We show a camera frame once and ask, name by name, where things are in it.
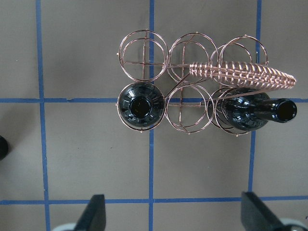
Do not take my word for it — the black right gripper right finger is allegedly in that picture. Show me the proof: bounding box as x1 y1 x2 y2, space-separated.
241 192 289 231

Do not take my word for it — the dark wine bottle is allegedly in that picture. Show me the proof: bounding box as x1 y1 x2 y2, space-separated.
221 88 297 131
116 82 166 131

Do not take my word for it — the copper wire wine basket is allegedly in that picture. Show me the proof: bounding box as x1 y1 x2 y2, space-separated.
117 29 296 136

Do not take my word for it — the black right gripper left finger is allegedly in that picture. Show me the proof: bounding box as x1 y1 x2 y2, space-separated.
74 194 106 231

